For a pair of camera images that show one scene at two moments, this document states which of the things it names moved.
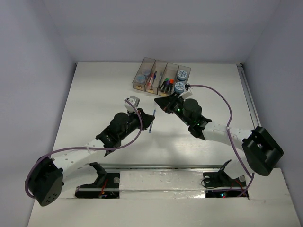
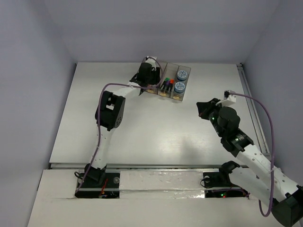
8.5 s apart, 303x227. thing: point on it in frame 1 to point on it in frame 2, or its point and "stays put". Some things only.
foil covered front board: (162, 184) stays put
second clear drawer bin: (155, 76) stays put
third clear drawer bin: (167, 83) stays put
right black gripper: (168, 101) to (204, 107)
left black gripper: (141, 117) to (144, 83)
